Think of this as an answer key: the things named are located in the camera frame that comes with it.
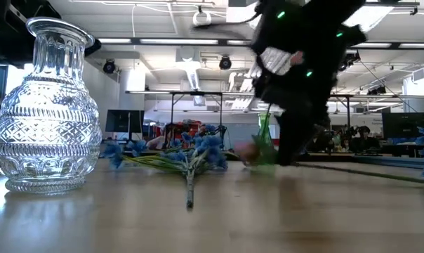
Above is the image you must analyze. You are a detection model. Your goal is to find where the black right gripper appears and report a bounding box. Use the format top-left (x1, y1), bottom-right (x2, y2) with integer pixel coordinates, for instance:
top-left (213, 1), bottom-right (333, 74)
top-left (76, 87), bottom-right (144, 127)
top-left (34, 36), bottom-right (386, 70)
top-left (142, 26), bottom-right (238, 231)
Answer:
top-left (250, 41), bottom-right (336, 167)

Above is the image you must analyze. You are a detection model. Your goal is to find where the person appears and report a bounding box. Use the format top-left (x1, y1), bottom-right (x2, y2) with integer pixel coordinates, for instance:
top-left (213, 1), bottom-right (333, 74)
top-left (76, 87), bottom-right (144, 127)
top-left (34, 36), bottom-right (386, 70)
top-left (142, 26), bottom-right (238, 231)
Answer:
top-left (146, 124), bottom-right (173, 150)
top-left (351, 125), bottom-right (380, 153)

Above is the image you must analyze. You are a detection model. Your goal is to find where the black ceiling camera rig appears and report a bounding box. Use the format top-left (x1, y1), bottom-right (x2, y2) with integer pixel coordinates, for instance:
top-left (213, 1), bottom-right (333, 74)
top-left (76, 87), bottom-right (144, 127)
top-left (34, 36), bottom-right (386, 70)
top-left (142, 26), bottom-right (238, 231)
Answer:
top-left (338, 51), bottom-right (361, 73)

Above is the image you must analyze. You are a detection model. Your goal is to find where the red storage rack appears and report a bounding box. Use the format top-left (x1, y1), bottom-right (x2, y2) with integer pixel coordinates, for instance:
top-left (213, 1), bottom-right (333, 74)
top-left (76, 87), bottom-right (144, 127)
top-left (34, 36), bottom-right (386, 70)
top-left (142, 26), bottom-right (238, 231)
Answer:
top-left (169, 119), bottom-right (202, 140)

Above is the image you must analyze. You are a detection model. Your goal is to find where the clear cut-glass vase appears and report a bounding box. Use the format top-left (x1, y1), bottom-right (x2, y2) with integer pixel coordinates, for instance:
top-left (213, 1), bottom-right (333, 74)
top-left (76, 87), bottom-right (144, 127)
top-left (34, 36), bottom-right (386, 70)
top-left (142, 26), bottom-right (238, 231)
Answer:
top-left (0, 16), bottom-right (103, 195)

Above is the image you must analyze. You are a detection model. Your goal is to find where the white coiled ceiling cable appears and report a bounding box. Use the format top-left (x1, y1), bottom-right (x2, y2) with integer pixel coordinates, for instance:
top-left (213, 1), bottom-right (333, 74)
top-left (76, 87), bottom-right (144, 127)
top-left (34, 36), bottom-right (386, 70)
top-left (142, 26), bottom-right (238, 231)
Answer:
top-left (192, 10), bottom-right (212, 27)

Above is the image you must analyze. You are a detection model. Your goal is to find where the small green glass vase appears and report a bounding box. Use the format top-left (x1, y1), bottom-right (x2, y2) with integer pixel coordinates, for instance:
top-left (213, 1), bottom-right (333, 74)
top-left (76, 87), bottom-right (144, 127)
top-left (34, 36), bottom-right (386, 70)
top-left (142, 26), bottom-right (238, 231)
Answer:
top-left (256, 112), bottom-right (279, 167)

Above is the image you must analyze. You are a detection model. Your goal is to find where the ceiling light strip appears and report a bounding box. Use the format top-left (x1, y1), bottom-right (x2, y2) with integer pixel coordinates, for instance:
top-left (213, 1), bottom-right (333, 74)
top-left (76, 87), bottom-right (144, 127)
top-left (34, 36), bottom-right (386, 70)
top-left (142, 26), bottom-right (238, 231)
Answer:
top-left (140, 38), bottom-right (219, 46)
top-left (98, 37), bottom-right (132, 45)

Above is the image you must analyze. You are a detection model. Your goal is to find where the black computer monitor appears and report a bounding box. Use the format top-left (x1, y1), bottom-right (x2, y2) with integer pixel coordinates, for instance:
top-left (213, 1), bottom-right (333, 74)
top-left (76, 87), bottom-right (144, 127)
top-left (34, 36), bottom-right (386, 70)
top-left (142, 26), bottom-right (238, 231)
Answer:
top-left (382, 112), bottom-right (424, 140)
top-left (105, 109), bottom-right (145, 141)

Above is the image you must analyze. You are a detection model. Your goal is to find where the black frame workstation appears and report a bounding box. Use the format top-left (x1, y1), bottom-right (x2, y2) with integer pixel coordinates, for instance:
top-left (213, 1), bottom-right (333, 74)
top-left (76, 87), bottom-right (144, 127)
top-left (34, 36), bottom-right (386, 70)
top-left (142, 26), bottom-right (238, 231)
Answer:
top-left (329, 93), bottom-right (353, 131)
top-left (126, 90), bottom-right (255, 141)

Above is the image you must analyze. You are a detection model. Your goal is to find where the white hanging air duct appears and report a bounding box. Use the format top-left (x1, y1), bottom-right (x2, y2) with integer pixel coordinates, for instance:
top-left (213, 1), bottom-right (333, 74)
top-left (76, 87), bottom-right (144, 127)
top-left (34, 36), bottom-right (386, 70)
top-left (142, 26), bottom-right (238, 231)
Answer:
top-left (175, 47), bottom-right (202, 92)

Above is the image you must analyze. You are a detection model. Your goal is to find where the pink tulip with green stem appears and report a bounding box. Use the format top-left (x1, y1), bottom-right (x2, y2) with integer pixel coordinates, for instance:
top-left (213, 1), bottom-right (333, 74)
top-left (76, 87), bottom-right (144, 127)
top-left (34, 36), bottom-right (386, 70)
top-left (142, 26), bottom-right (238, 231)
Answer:
top-left (234, 135), bottom-right (279, 168)
top-left (292, 162), bottom-right (424, 186)

